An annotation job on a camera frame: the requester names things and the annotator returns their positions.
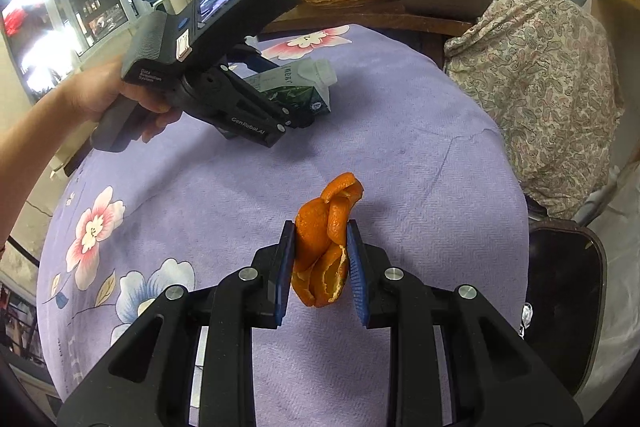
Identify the green white milk carton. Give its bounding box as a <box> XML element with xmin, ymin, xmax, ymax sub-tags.
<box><xmin>245</xmin><ymin>58</ymin><xmax>337</xmax><ymax>117</ymax></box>

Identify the orange peel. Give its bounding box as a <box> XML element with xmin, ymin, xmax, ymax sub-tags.
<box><xmin>291</xmin><ymin>172</ymin><xmax>363</xmax><ymax>308</ymax></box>

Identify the person's left forearm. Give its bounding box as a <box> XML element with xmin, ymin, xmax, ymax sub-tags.
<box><xmin>0</xmin><ymin>86</ymin><xmax>87</xmax><ymax>246</ymax></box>

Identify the black trash bin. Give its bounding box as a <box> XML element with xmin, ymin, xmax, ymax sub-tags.
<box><xmin>524</xmin><ymin>219</ymin><xmax>606</xmax><ymax>395</ymax></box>

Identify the person's left hand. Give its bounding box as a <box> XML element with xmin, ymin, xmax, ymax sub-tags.
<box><xmin>62</xmin><ymin>55</ymin><xmax>182</xmax><ymax>143</ymax></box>

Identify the purple floral tablecloth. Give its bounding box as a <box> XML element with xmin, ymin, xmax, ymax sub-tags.
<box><xmin>37</xmin><ymin>26</ymin><xmax>528</xmax><ymax>399</ymax></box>

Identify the wooden counter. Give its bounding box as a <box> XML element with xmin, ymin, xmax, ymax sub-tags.
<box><xmin>262</xmin><ymin>1</ymin><xmax>473</xmax><ymax>37</ymax></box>

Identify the white nonwoven cloth cover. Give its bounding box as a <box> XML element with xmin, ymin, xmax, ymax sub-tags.
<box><xmin>574</xmin><ymin>162</ymin><xmax>640</xmax><ymax>419</ymax></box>

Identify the paisley patterned cloth cover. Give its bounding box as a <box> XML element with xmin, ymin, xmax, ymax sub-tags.
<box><xmin>445</xmin><ymin>0</ymin><xmax>624</xmax><ymax>219</ymax></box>

